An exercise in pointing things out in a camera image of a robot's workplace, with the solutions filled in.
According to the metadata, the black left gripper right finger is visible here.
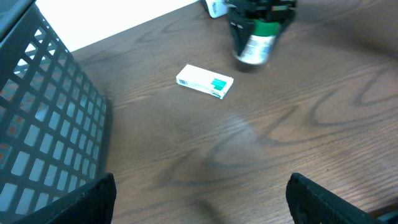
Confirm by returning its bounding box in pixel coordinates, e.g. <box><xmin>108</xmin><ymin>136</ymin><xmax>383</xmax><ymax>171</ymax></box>
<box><xmin>285</xmin><ymin>173</ymin><xmax>382</xmax><ymax>224</ymax></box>

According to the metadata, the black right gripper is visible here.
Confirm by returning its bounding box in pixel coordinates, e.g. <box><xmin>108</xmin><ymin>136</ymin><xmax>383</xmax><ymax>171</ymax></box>
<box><xmin>225</xmin><ymin>0</ymin><xmax>297</xmax><ymax>56</ymax></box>

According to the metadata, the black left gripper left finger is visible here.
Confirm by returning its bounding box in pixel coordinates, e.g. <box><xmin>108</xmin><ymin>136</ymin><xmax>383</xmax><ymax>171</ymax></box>
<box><xmin>13</xmin><ymin>172</ymin><xmax>117</xmax><ymax>224</ymax></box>

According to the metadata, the green lidded jar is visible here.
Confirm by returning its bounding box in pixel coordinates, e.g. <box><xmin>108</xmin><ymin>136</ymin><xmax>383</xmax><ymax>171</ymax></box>
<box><xmin>234</xmin><ymin>19</ymin><xmax>280</xmax><ymax>65</ymax></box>

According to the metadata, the white green medicine box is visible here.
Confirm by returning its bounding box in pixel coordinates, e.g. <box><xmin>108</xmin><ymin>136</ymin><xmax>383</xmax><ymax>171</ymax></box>
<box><xmin>176</xmin><ymin>65</ymin><xmax>234</xmax><ymax>100</ymax></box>

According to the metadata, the white barcode scanner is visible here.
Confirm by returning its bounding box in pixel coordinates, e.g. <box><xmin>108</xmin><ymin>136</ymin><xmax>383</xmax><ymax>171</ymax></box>
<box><xmin>199</xmin><ymin>0</ymin><xmax>228</xmax><ymax>19</ymax></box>

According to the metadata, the grey plastic basket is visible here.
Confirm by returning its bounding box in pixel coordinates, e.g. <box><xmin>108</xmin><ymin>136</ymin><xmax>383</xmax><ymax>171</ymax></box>
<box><xmin>1</xmin><ymin>1</ymin><xmax>112</xmax><ymax>223</ymax></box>

